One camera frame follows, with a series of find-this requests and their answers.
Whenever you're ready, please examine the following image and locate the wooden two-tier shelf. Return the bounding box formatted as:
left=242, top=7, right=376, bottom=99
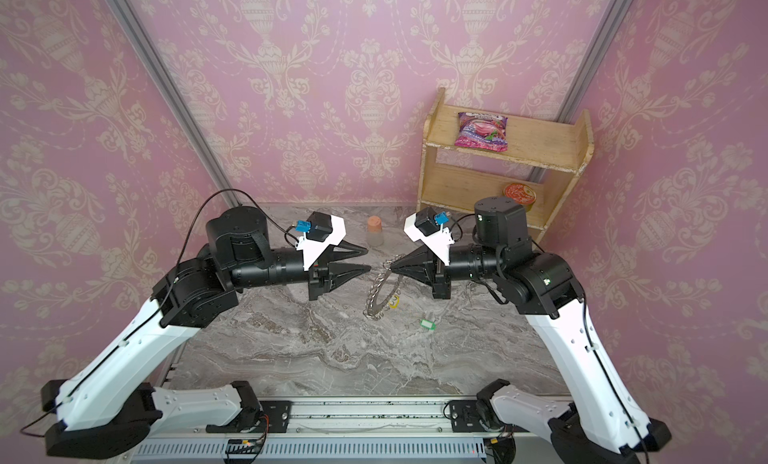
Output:
left=416, top=87, right=595, bottom=243

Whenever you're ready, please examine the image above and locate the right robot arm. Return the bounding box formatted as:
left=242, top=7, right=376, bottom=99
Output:
left=391, top=197, right=672, bottom=463

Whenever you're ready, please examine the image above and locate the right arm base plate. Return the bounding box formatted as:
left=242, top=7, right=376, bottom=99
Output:
left=444, top=399, right=526, bottom=433

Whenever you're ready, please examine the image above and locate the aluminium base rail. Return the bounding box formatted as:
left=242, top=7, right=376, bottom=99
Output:
left=107, top=394, right=631, bottom=464

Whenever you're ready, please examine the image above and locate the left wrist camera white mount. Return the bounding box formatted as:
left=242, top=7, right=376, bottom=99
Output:
left=294, top=211, right=346, bottom=271

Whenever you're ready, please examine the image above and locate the pink snack bag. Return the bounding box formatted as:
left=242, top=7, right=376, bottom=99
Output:
left=455, top=112, right=508, bottom=153

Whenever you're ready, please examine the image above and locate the red lid gold tin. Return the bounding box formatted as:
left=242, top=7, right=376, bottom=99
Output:
left=503, top=183, right=537, bottom=212

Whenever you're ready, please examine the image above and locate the orange cap clear bottle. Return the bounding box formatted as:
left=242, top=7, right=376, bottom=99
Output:
left=366, top=216, right=384, bottom=248

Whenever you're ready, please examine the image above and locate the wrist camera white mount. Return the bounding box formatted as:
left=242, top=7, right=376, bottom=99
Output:
left=404, top=207, right=455, bottom=266
left=294, top=211, right=346, bottom=271

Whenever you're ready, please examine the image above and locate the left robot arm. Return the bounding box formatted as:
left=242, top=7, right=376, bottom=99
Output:
left=41, top=202, right=368, bottom=460

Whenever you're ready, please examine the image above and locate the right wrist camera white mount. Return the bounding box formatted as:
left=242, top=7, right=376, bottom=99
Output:
left=404, top=207, right=455, bottom=266

